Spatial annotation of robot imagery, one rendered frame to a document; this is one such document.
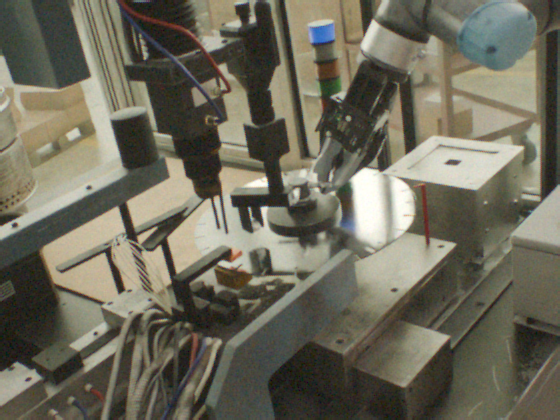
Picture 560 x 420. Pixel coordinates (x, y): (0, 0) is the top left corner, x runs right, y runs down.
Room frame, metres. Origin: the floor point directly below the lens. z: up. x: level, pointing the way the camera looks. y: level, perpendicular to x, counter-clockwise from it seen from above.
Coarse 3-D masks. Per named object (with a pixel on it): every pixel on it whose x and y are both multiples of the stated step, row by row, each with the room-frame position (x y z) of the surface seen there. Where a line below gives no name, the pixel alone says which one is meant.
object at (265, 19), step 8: (256, 0) 0.81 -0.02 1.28; (264, 0) 0.81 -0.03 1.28; (256, 8) 0.81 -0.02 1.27; (264, 8) 0.80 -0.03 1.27; (256, 16) 0.81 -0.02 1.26; (264, 16) 0.80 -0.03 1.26; (272, 16) 0.81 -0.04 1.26; (256, 24) 0.81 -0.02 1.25; (264, 24) 0.80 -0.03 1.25; (272, 24) 0.81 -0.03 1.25; (264, 32) 0.81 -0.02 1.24; (264, 40) 0.81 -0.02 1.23; (272, 40) 0.81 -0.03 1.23; (264, 48) 0.81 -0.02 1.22; (272, 48) 0.81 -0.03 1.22; (272, 56) 0.81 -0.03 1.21; (272, 64) 0.81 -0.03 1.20
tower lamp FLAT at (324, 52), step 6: (330, 42) 1.18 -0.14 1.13; (312, 48) 1.20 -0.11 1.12; (318, 48) 1.18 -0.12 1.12; (324, 48) 1.18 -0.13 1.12; (330, 48) 1.18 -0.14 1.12; (336, 48) 1.20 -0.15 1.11; (312, 54) 1.21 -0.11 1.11; (318, 54) 1.19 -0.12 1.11; (324, 54) 1.18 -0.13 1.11; (330, 54) 1.18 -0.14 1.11; (336, 54) 1.19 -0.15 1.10; (318, 60) 1.19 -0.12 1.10; (324, 60) 1.18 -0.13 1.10; (330, 60) 1.18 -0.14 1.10
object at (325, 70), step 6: (336, 60) 1.19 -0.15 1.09; (318, 66) 1.19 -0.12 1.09; (324, 66) 1.18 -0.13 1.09; (330, 66) 1.18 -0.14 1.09; (336, 66) 1.19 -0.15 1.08; (318, 72) 1.19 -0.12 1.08; (324, 72) 1.18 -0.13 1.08; (330, 72) 1.18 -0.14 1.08; (336, 72) 1.19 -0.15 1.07; (318, 78) 1.19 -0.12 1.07; (324, 78) 1.18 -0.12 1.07; (330, 78) 1.18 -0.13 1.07
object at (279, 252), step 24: (312, 168) 1.08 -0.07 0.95; (336, 168) 1.05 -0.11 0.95; (336, 192) 0.96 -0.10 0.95; (360, 192) 0.95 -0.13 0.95; (384, 192) 0.93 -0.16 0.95; (408, 192) 0.92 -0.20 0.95; (264, 216) 0.93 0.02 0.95; (360, 216) 0.87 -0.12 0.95; (384, 216) 0.86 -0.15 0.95; (408, 216) 0.84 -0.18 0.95; (216, 240) 0.88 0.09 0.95; (240, 240) 0.87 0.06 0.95; (264, 240) 0.85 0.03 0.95; (288, 240) 0.84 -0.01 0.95; (312, 240) 0.83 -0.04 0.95; (336, 240) 0.82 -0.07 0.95; (360, 240) 0.80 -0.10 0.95; (384, 240) 0.79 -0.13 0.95; (216, 264) 0.82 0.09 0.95; (240, 264) 0.80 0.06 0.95; (264, 264) 0.79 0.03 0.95; (288, 264) 0.78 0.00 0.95; (312, 264) 0.77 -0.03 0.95
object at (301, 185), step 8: (304, 176) 0.94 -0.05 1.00; (288, 184) 0.92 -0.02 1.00; (296, 184) 0.90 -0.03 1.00; (304, 184) 0.90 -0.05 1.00; (312, 184) 0.90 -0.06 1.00; (320, 184) 0.90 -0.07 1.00; (328, 184) 0.90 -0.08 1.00; (296, 192) 0.88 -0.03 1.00; (304, 192) 0.90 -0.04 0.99; (296, 200) 0.87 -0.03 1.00; (304, 200) 0.90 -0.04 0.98
